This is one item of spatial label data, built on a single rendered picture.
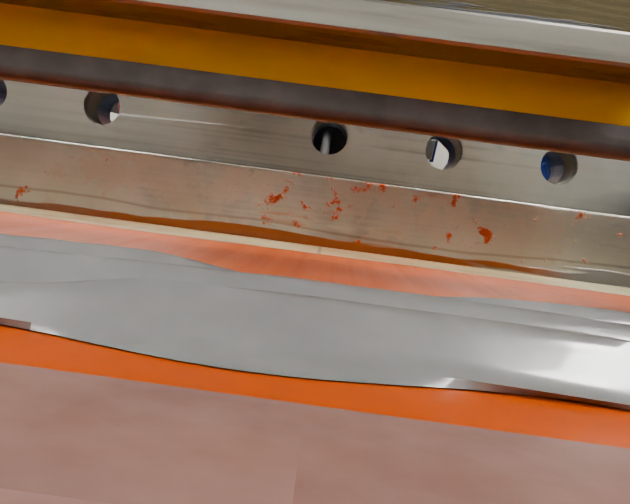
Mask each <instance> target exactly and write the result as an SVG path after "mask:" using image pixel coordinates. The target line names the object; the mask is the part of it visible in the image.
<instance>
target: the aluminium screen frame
mask: <svg viewBox="0 0 630 504"><path fill-rule="evenodd" d="M0 204H7V205H14V206H21V207H29V208H36V209H44V210H51V211H59V212H66V213H74V214H81V215H89V216H96V217H104V218H111V219H119V220H126V221H134V222H141V223H149V224H156V225H164V226H171V227H179V228H186V229H193V230H201V231H208V232H216V233H223V234H231V235H238V236H246V237H253V238H261V239H268V240H276V241H283V242H291V243H298V244H306V245H313V246H321V247H328V248H336V249H343V250H351V251H358V252H366V253H373V254H380V255H388V256H395V257H403V258H410V259H418V260H425V261H433V262H440V263H448V264H455V265H463V266H470V267H478V268H485V269H493V270H500V271H508V272H515V273H523V274H530V275H538V276H545V277H553V278H560V279H567V280H575V281H582V282H590V283H597V284H605V285H612V286H620V287H627V288H630V216H622V215H615V214H607V213H600V212H592V211H585V210H577V209H569V208H562V207H554V206H547V205H539V204H532V203H524V202H516V201H509V200H501V199H494V198H486V197H479V196H471V195H464V194H456V193H448V192H441V191H433V190H426V189H418V188H411V187H403V186H395V185H388V184H380V183H373V182H365V181H358V180H350V179H342V178H335V177H327V176H320V175H312V174H305V173H297V172H289V171H282V170H274V169H267V168H259V167H252V166H244V165H236V164H229V163H221V162H214V161H206V160H199V159H191V158H183V157H176V156H168V155H161V154H153V153H146V152H138V151H131V150H123V149H115V148H108V147H100V146H93V145H85V144H78V143H70V142H62V141H55V140H47V139H40V138H32V137H25V136H17V135H9V134H2V133H0Z"/></svg>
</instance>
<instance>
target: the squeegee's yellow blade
mask: <svg viewBox="0 0 630 504"><path fill-rule="evenodd" d="M0 45H7V46H15V47H22V48H30V49H38V50H45V51H53V52H61V53H68V54H76V55H84V56H92V57H99V58H107V59H115V60H122V61H130V62H138V63H145V64H153V65H161V66H168V67H176V68H184V69H191V70H199V71H207V72H215V73H222V74H230V75H238V76H245V77H253V78H261V79H268V80H276V81H284V82H291V83H299V84H307V85H314V86H322V87H330V88H338V89H345V90H353V91H361V92H368V93H376V94H384V95H391V96H399V97H407V98H414V99H422V100H430V101H437V102H445V103H453V104H461V105H468V106H476V107H484V108H491V109H499V110H507V111H514V112H522V113H530V114H537V115H545V116H553V117H560V118H568V119H576V120H584V121H591V122H599V123H607V124H614V125H622V126H630V84H624V83H616V82H608V81H601V80H593V79H585V78H577V77H570V76H562V75H554V74H546V73H539V72H531V71H523V70H515V69H508V68H500V67H492V66H484V65H477V64H469V63H461V62H454V61H446V60H438V59H430V58H423V57H415V56H407V55H399V54H392V53H384V52H376V51H368V50H361V49H353V48H345V47H337V46H330V45H322V44H314V43H306V42H299V41H291V40H283V39H275V38H268V37H260V36H252V35H244V34H237V33H229V32H221V31H213V30H206V29H198V28H190V27H182V26H175V25H167V24H159V23H152V22H144V21H136V20H128V19H121V18H113V17H105V16H97V15H90V14H82V13H74V12H66V11H59V10H51V9H43V8H35V7H28V6H20V5H12V4H4V3H0Z"/></svg>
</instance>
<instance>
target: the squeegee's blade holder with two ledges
mask: <svg viewBox="0 0 630 504"><path fill-rule="evenodd" d="M0 3H4V4H12V5H20V6H28V7H35V8H43V9H51V10H59V11H66V12H74V13H82V14H90V15H97V16H105V17H113V18H121V19H128V20H136V21H144V22H152V23H159V24H167V25H175V26H182V27H190V28H198V29H206V30H213V31H221V32H229V33H237V34H244V35H252V36H260V37H268V38H275V39H283V40H291V41H299V42H306V43H314V44H322V45H330V46H337V47H345V48H353V49H361V50H368V51H376V52H384V53H392V54H399V55H407V56H415V57H423V58H430V59H438V60H446V61H454V62H461V63H469V64H477V65H484V66H492V67H500V68H508V69H515V70H523V71H531V72H539V73H546V74H554V75H562V76H570V77H577V78H585V79H593V80H601V81H608V82H616V83H624V84H630V32H622V31H614V30H607V29H599V28H591V27H583V26H575V25H568V24H560V23H552V22H544V21H536V20H529V19H521V18H513V17H505V16H497V15H489V14H482V13H474V12H466V11H458V10H450V9H443V8H435V7H427V6H419V5H411V4H404V3H396V2H388V1H380V0H0Z"/></svg>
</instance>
